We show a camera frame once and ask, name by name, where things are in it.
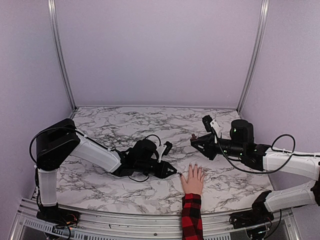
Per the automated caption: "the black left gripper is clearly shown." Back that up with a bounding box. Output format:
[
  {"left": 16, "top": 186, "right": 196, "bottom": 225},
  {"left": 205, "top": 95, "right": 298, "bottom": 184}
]
[{"left": 135, "top": 159, "right": 177, "bottom": 179}]

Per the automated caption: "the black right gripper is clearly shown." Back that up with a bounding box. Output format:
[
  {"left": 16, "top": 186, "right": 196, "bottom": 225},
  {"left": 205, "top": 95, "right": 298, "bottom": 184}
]
[{"left": 191, "top": 132, "right": 245, "bottom": 161}]

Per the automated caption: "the red nail polish bottle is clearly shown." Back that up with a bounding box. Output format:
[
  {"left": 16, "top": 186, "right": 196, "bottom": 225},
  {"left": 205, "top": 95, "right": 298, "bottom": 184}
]
[{"left": 190, "top": 133, "right": 198, "bottom": 142}]

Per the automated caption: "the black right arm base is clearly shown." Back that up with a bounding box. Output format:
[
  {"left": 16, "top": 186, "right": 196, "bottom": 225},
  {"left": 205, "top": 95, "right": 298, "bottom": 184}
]
[{"left": 229, "top": 190, "right": 274, "bottom": 229}]

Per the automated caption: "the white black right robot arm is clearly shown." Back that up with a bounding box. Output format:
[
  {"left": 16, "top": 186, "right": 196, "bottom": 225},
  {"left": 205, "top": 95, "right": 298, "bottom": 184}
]
[{"left": 190, "top": 115, "right": 320, "bottom": 224}]

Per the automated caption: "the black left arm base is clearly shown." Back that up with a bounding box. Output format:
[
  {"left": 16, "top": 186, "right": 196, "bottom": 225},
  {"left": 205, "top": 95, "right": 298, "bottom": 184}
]
[{"left": 36, "top": 203, "right": 80, "bottom": 240}]

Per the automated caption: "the red black plaid sleeve forearm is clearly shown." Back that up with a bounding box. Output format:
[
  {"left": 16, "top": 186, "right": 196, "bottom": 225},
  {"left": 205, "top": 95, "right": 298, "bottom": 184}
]
[{"left": 181, "top": 193, "right": 204, "bottom": 240}]

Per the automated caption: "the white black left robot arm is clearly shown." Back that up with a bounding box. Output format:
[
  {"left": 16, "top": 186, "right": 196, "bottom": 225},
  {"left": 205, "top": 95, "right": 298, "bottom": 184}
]
[{"left": 29, "top": 118, "right": 178, "bottom": 223}]

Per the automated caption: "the bare human hand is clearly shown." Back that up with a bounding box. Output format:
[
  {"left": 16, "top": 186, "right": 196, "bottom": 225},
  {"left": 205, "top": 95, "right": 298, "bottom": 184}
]
[{"left": 179, "top": 163, "right": 205, "bottom": 195}]

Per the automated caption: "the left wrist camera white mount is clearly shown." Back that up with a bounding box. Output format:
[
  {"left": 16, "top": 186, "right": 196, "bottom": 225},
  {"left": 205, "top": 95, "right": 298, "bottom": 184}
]
[{"left": 156, "top": 141, "right": 173, "bottom": 163}]

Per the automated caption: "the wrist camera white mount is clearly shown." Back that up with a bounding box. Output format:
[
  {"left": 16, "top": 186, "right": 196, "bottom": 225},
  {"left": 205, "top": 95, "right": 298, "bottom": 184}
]
[
  {"left": 156, "top": 141, "right": 173, "bottom": 163},
  {"left": 202, "top": 115, "right": 222, "bottom": 138}
]

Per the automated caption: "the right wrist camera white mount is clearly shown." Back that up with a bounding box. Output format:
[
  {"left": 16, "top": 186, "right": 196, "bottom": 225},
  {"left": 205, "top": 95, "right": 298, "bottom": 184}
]
[{"left": 202, "top": 115, "right": 222, "bottom": 138}]

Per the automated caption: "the right aluminium corner post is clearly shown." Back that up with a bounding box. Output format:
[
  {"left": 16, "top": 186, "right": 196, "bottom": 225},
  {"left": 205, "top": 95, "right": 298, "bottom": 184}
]
[{"left": 236, "top": 0, "right": 270, "bottom": 115}]

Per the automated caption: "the aluminium corner post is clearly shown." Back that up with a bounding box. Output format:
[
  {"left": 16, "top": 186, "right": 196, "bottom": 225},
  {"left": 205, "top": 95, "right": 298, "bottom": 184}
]
[
  {"left": 47, "top": 0, "right": 77, "bottom": 112},
  {"left": 236, "top": 0, "right": 270, "bottom": 115}
]

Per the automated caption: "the curved aluminium front rail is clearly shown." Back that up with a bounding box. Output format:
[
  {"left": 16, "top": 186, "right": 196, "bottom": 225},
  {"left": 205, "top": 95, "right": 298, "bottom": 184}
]
[{"left": 8, "top": 198, "right": 301, "bottom": 240}]

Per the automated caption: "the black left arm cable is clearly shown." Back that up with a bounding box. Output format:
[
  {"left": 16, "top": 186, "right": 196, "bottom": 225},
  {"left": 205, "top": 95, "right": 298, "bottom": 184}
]
[{"left": 29, "top": 126, "right": 161, "bottom": 240}]

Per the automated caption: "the left aluminium corner post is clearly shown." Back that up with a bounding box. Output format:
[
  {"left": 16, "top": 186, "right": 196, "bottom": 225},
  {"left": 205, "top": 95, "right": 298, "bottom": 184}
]
[{"left": 47, "top": 0, "right": 77, "bottom": 112}]

